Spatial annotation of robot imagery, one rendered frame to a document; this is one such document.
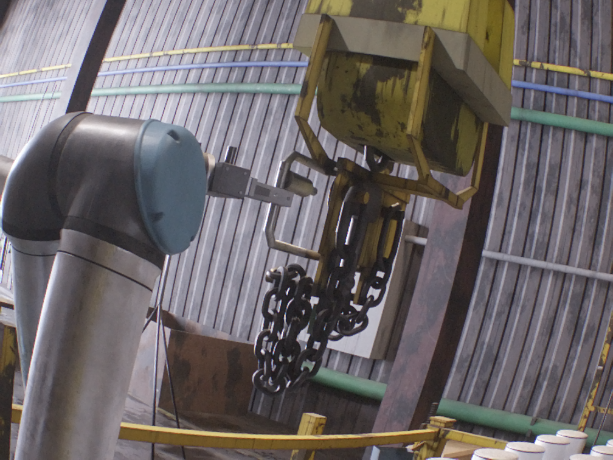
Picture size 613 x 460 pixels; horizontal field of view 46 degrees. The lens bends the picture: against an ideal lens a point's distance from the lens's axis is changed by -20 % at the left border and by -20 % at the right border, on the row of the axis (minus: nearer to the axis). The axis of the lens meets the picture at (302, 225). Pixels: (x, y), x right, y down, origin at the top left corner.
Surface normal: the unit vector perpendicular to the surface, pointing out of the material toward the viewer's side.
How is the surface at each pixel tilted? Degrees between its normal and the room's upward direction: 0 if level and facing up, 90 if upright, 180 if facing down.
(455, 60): 90
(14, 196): 106
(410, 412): 90
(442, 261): 90
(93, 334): 83
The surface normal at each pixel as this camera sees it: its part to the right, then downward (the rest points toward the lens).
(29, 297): -0.11, 0.28
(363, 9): -0.43, -0.23
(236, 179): 0.44, 0.06
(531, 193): -0.63, -0.20
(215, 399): 0.74, 0.14
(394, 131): -0.43, 0.76
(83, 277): -0.05, -0.24
